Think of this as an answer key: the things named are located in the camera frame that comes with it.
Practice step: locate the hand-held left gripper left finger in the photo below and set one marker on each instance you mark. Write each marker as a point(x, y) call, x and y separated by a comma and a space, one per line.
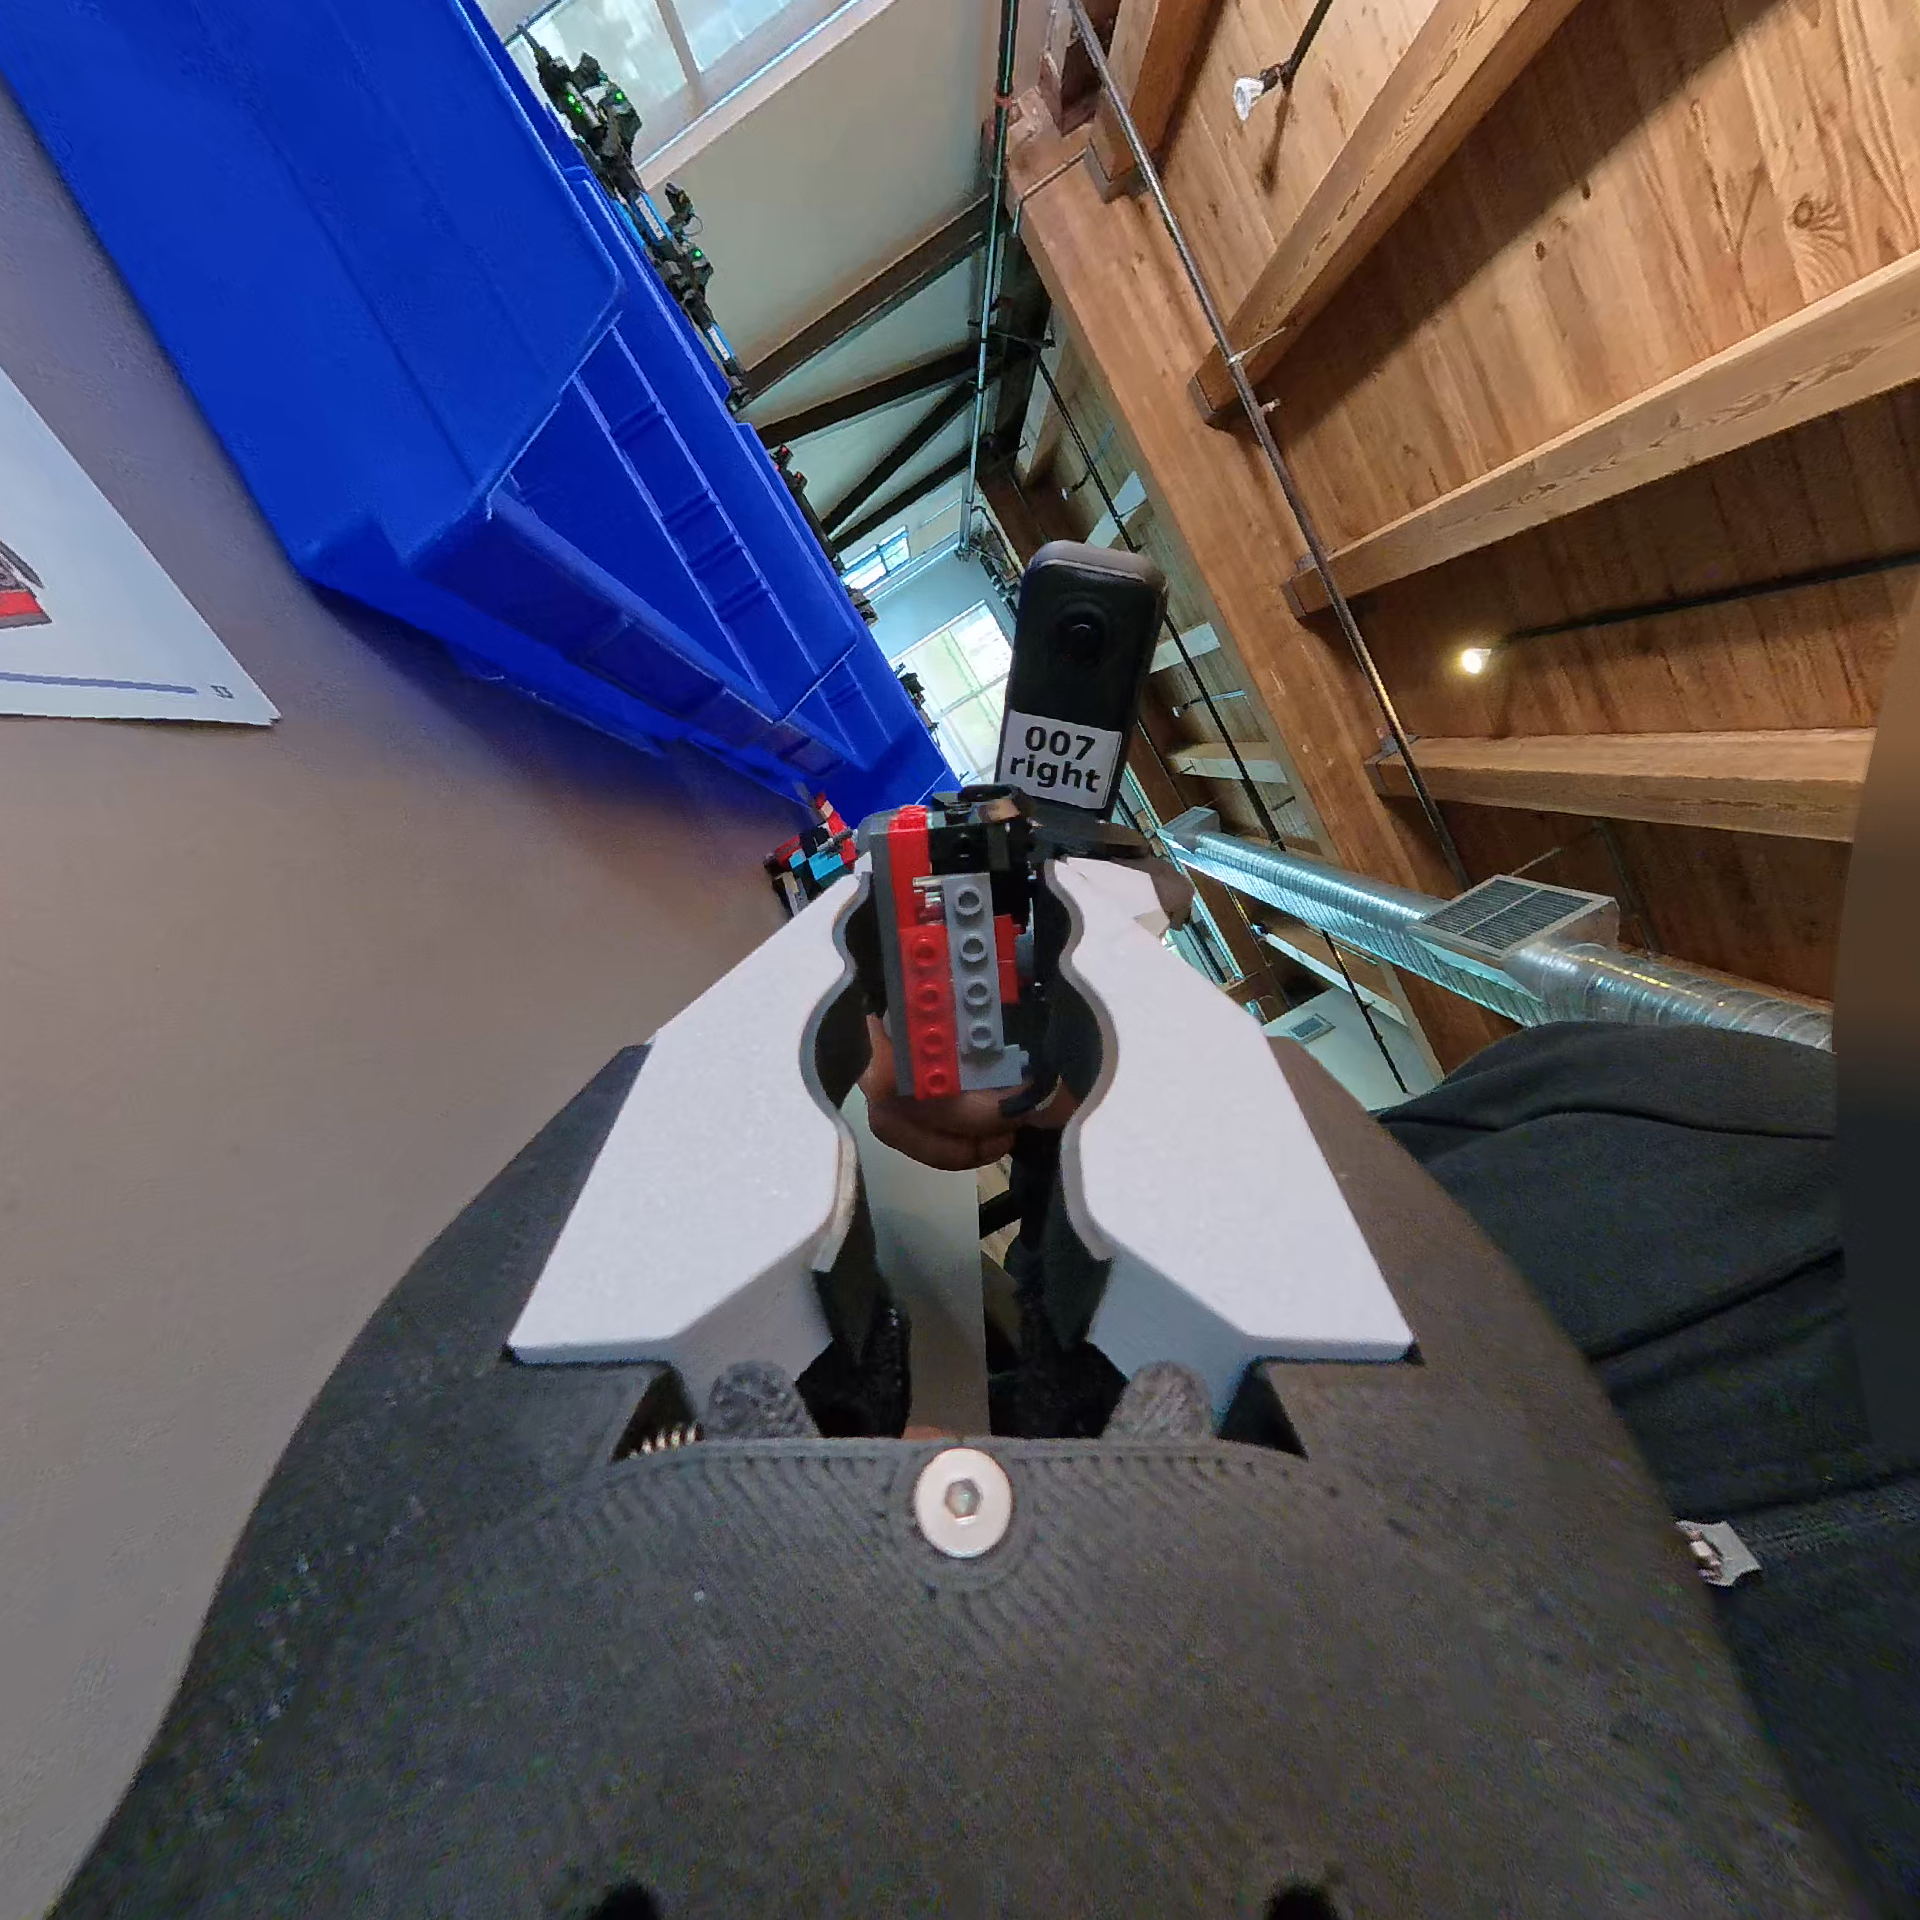
point(675, 1200)

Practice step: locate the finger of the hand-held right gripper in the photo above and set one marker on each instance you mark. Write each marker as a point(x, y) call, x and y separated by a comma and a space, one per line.
point(1156, 896)

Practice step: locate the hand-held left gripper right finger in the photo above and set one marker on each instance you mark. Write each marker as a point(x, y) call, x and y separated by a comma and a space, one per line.
point(1243, 1200)

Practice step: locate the red and grey brick model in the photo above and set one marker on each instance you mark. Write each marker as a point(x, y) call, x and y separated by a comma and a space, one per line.
point(944, 961)

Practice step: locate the brick instruction booklet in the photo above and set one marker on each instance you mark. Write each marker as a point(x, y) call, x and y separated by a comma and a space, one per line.
point(106, 630)

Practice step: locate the grey desk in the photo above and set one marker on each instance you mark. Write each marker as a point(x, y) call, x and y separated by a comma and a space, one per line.
point(299, 1050)

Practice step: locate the person's right hand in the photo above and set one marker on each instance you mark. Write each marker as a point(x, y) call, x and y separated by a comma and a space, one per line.
point(938, 1136)

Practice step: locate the tall grid window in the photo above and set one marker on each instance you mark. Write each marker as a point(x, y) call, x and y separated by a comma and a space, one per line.
point(960, 661)

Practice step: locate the blue plastic bin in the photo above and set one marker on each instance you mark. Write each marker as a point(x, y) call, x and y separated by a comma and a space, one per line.
point(299, 224)
point(644, 569)
point(856, 661)

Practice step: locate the metal vent grille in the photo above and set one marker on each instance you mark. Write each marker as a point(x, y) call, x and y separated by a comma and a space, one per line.
point(1515, 914)

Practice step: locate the person's dark jacket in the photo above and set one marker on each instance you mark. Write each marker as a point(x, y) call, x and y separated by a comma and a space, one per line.
point(1650, 1200)

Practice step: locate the white ceiling spot lamp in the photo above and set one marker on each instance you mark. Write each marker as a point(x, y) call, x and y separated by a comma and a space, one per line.
point(1257, 100)

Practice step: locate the metal zipper pull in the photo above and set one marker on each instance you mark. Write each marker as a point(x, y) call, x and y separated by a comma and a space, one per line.
point(1716, 1552)

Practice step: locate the large grid window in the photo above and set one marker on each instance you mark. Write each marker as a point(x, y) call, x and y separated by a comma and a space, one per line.
point(750, 37)

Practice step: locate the silver flexible duct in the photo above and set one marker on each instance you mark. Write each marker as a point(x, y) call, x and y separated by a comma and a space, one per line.
point(1681, 990)

